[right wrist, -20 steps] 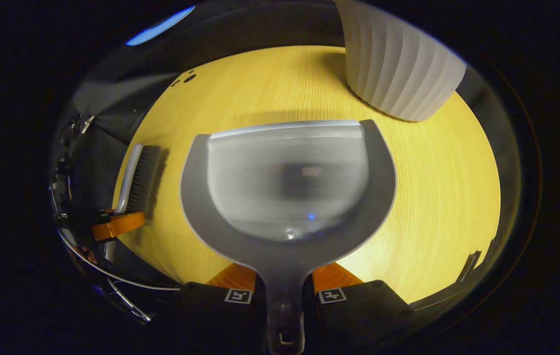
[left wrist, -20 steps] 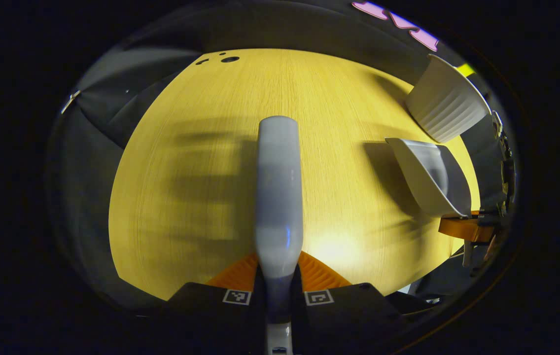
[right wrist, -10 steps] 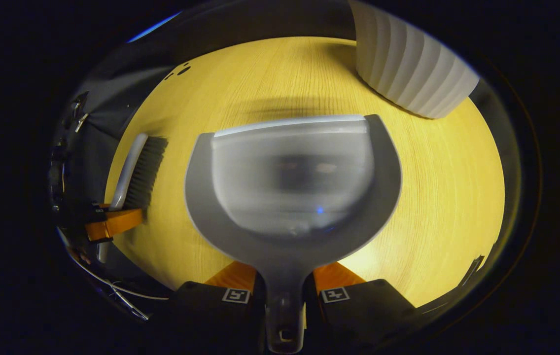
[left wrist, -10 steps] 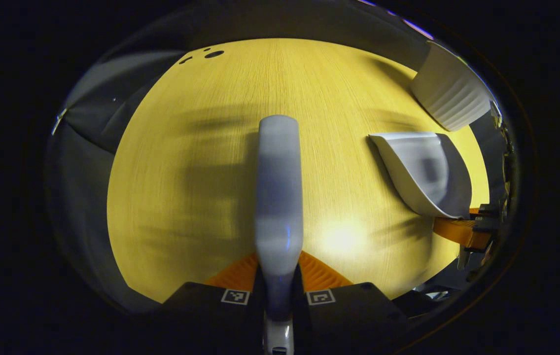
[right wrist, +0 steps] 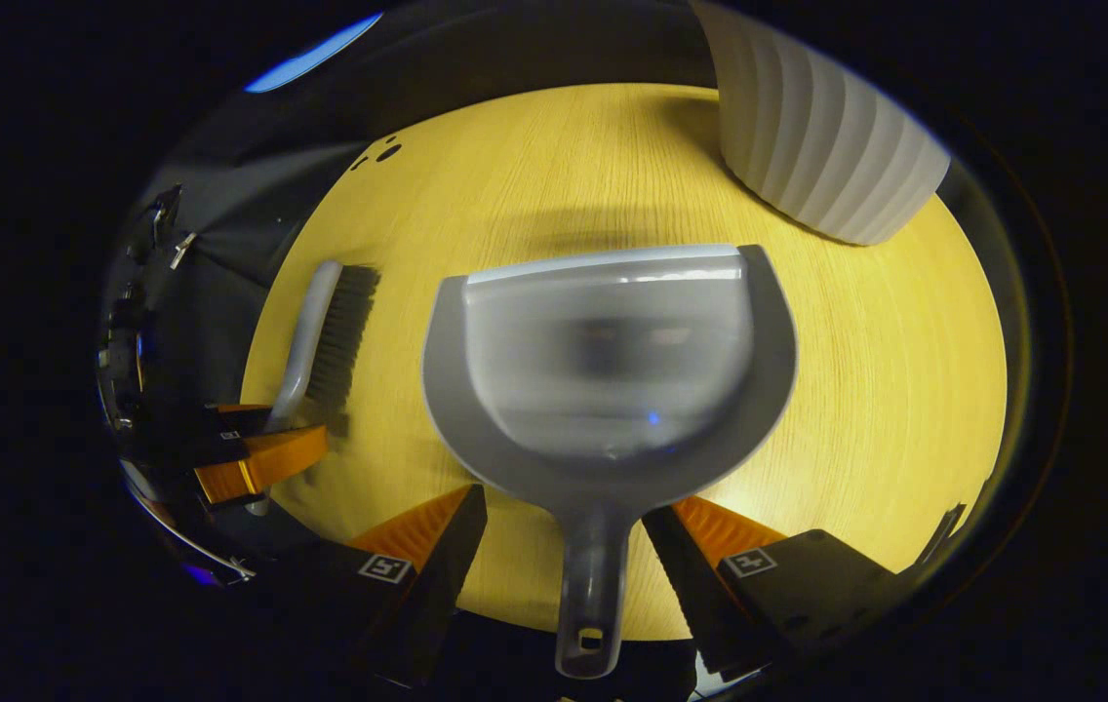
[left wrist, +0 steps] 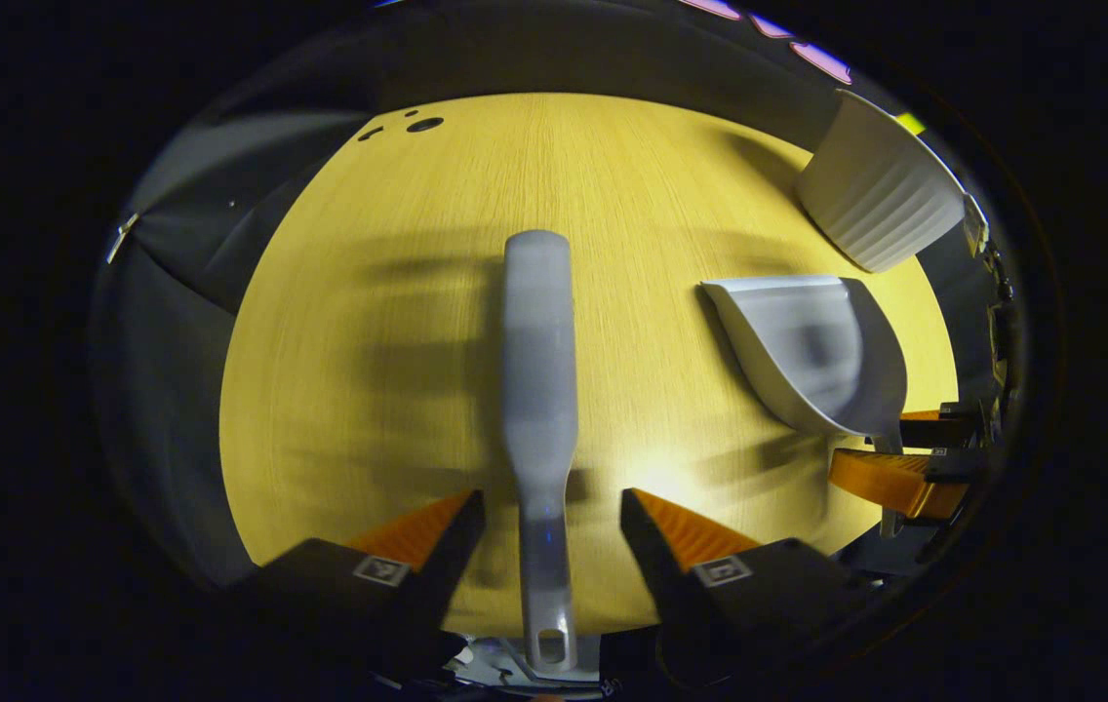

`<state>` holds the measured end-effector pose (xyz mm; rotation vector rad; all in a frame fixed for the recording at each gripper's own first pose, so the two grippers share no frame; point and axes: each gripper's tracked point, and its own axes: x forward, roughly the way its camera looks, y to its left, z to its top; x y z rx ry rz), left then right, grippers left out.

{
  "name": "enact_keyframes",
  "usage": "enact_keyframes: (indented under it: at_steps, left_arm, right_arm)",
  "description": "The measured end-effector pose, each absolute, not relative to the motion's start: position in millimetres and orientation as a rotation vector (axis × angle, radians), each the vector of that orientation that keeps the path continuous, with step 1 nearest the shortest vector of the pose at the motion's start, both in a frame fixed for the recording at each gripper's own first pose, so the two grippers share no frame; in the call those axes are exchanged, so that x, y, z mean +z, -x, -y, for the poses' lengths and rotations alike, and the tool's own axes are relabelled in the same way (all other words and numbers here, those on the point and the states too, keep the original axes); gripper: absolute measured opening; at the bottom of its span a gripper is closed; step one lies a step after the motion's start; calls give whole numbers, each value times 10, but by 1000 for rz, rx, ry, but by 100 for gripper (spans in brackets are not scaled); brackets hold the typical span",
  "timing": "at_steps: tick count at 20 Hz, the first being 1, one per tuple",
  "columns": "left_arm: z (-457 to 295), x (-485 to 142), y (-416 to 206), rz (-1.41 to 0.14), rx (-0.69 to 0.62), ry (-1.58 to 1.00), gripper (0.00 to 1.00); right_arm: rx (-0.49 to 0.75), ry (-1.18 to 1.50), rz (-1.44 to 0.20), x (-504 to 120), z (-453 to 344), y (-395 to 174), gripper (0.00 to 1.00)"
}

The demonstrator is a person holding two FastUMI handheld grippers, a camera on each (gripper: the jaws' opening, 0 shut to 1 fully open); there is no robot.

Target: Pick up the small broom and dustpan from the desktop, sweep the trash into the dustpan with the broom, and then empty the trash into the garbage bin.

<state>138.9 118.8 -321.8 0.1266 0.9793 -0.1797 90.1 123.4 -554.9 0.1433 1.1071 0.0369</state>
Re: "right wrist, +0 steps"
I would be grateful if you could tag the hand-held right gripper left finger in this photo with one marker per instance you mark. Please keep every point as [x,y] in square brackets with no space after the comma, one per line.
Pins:
[437,585]

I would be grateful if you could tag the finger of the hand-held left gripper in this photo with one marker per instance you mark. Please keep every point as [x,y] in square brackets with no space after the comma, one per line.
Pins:
[242,411]
[266,463]

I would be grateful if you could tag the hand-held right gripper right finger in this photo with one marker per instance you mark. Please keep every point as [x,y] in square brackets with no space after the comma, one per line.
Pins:
[686,585]

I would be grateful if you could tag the small grey broom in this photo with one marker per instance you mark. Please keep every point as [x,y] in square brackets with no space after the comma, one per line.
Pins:
[305,341]

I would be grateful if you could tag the grey dustpan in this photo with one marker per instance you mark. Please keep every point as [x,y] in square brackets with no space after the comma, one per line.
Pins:
[613,341]

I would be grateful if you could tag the wooden desktop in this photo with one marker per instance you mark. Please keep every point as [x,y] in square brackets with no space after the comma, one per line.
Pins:
[886,390]

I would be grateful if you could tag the silver clip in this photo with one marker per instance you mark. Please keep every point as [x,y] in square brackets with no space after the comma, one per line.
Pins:
[181,251]

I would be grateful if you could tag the black backdrop cloth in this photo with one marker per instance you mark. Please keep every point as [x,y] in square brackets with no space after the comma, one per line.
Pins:
[252,185]

